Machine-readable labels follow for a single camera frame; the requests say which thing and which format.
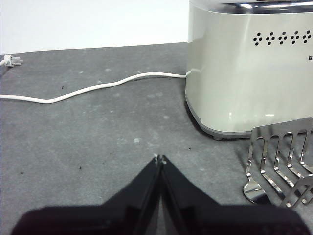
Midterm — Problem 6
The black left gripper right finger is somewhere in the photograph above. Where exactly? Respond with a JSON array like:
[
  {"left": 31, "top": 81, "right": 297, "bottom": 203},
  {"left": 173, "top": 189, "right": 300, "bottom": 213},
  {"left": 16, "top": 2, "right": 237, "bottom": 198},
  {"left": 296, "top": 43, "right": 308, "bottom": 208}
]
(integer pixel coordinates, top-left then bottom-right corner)
[{"left": 160, "top": 154, "right": 309, "bottom": 235}]

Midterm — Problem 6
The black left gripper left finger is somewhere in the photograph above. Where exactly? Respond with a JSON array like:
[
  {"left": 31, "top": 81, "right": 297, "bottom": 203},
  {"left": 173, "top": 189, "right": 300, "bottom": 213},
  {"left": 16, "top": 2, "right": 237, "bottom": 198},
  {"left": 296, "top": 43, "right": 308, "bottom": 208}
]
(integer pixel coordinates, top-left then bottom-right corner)
[{"left": 11, "top": 154, "right": 162, "bottom": 235}]

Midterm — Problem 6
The shiny metal toast rack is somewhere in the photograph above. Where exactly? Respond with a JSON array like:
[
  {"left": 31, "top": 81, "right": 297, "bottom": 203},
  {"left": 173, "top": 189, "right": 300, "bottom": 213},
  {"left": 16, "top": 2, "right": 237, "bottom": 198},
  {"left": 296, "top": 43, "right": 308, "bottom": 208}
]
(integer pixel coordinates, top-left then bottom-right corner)
[{"left": 242, "top": 117, "right": 313, "bottom": 209}]

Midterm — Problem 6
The cream and chrome toaster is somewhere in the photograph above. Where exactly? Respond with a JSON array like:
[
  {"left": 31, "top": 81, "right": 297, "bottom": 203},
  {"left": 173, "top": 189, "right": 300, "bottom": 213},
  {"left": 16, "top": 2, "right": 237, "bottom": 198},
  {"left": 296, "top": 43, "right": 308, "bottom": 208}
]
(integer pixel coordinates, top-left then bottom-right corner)
[{"left": 184, "top": 0, "right": 313, "bottom": 141}]

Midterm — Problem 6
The white toaster power cable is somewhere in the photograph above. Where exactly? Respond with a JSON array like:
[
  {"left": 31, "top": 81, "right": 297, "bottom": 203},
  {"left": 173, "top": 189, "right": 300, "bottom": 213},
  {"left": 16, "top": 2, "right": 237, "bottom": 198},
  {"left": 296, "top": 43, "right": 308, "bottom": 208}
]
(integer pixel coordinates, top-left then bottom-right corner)
[{"left": 0, "top": 54, "right": 188, "bottom": 105}]

